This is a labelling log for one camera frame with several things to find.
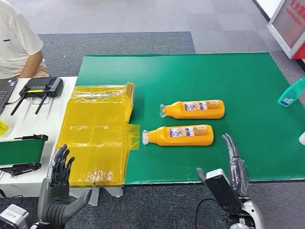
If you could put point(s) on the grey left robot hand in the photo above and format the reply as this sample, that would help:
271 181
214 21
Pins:
56 202

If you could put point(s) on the orange bottle with clear cap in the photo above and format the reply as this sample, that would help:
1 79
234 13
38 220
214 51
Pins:
195 109
181 136

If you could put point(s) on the teal plastic bottle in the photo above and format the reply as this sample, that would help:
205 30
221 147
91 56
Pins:
291 94

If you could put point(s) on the white bottle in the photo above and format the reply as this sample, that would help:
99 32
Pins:
303 139

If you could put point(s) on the white table leg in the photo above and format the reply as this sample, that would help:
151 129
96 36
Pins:
107 192

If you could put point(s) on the yellow plastic sheet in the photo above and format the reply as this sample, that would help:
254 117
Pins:
95 136

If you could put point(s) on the yellow label packet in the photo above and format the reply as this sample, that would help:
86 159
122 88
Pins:
3 128

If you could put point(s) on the black remote controller with antennas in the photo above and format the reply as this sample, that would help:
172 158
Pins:
41 87

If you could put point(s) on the dark laptop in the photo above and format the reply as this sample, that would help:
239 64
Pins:
6 91

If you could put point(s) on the green table mat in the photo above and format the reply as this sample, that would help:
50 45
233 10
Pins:
214 79

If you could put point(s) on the white and red display stand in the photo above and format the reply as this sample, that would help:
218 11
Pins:
289 27

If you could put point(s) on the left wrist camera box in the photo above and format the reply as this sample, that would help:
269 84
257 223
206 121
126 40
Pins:
13 217

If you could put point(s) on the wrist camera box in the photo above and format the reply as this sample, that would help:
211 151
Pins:
221 189
13 217

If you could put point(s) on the green belt conveyor black frame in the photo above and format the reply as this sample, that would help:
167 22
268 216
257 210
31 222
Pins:
20 151

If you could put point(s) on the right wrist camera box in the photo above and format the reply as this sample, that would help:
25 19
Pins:
221 189

